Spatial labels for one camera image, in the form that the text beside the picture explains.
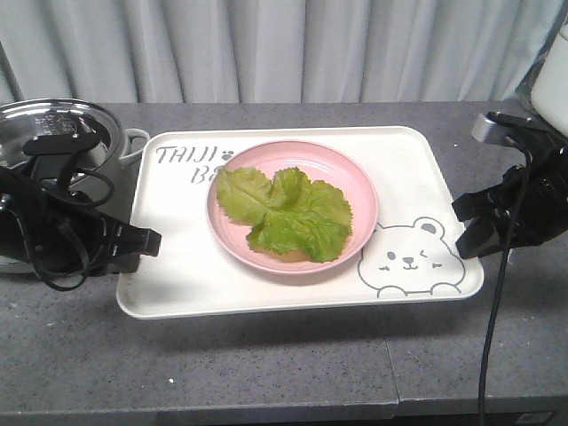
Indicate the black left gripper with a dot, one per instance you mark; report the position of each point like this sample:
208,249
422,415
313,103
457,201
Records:
63,240

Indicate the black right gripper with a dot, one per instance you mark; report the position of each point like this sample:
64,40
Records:
528,208

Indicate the cream bear serving tray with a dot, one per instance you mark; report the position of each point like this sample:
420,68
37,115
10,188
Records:
410,257

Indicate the green lettuce leaf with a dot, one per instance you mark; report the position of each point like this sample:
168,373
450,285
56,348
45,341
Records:
286,213

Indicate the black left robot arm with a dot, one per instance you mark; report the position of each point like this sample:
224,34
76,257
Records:
14,189

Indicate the cream electric cooking pot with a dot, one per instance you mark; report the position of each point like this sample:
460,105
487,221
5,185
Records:
106,174

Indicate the white rice cooker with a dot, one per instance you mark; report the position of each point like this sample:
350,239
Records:
549,94

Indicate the grey pleated curtain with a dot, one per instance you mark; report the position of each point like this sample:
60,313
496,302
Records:
271,51

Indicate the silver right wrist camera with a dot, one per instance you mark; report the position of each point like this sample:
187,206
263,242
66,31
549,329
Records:
493,127

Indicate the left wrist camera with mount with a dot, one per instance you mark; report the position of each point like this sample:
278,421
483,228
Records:
55,157

